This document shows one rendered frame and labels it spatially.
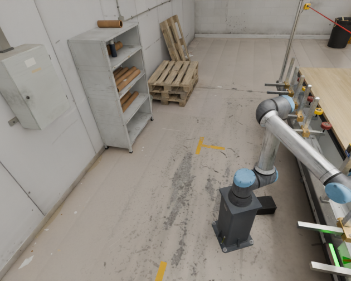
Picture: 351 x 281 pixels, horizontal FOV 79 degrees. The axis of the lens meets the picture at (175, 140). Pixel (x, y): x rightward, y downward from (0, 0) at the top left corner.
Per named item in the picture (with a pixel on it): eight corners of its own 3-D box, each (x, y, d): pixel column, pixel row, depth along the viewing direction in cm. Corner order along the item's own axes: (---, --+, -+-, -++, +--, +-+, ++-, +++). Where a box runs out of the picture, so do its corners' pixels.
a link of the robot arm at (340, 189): (249, 99, 124) (352, 197, 80) (267, 95, 127) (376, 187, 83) (244, 115, 133) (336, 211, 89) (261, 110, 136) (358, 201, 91)
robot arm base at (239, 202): (234, 209, 165) (235, 202, 158) (224, 190, 179) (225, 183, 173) (256, 204, 167) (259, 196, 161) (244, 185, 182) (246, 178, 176)
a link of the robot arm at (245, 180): (228, 185, 171) (230, 170, 160) (245, 179, 175) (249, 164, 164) (238, 200, 159) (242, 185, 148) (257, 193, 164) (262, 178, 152)
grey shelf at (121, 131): (105, 149, 322) (66, 39, 224) (131, 117, 388) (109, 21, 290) (131, 153, 311) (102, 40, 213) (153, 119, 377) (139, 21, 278)
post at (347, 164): (321, 202, 154) (350, 158, 125) (319, 197, 158) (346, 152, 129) (328, 203, 153) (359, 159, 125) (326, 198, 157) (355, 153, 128)
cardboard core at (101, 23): (96, 20, 255) (118, 20, 248) (100, 19, 261) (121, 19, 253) (98, 28, 260) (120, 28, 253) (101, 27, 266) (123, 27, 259)
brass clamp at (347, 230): (341, 241, 124) (345, 237, 121) (334, 220, 135) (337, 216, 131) (354, 243, 123) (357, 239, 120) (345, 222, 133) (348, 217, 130)
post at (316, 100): (298, 141, 211) (315, 97, 181) (297, 139, 214) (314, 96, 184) (302, 141, 211) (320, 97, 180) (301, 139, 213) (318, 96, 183)
